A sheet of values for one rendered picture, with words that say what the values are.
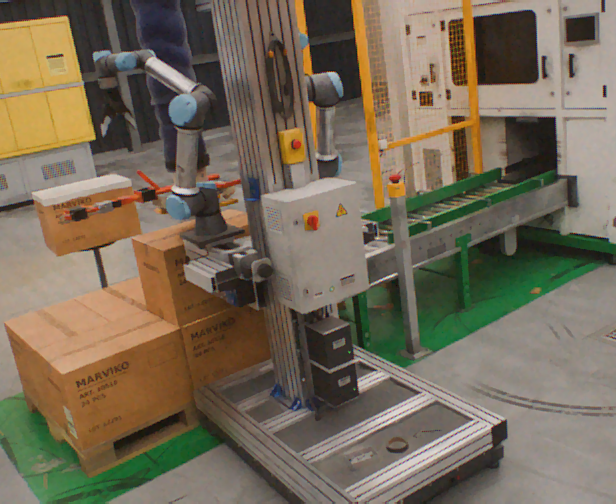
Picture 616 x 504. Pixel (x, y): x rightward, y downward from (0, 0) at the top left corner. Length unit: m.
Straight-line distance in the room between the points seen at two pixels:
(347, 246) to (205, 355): 1.11
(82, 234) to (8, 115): 5.86
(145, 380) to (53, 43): 7.95
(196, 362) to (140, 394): 0.32
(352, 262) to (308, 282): 0.22
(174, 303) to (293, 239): 0.96
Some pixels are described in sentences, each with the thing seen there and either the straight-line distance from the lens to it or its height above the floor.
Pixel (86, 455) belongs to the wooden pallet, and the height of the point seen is 0.12.
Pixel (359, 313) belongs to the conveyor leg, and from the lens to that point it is 4.03.
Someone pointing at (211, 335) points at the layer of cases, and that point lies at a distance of 3.67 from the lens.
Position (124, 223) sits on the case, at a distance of 5.18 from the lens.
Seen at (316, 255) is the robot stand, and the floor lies 0.98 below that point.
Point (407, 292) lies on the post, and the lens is 3.98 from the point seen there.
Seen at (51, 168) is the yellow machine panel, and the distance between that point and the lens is 11.03.
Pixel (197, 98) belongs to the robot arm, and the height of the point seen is 1.64.
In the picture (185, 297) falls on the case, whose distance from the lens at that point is 3.55.
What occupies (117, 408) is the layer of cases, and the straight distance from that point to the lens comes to 3.56.
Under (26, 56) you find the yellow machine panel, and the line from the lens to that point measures 10.90.
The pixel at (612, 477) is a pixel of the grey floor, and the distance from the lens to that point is 3.19.
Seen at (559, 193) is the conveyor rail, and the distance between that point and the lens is 5.27.
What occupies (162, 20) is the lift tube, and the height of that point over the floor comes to 1.97.
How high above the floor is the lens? 1.84
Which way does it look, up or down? 17 degrees down
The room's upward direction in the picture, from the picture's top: 8 degrees counter-clockwise
